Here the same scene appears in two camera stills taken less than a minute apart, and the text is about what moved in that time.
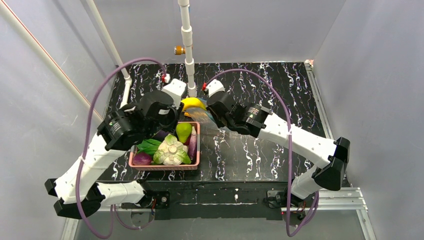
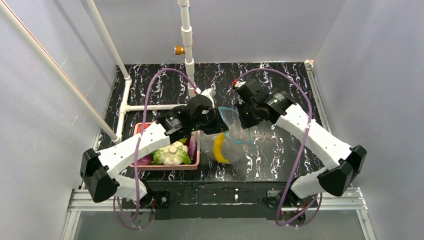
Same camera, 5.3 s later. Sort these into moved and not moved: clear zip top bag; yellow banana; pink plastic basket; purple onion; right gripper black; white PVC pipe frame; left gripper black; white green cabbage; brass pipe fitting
Moved: right gripper black; left gripper black; yellow banana; clear zip top bag
Not moved: brass pipe fitting; pink plastic basket; white green cabbage; white PVC pipe frame; purple onion
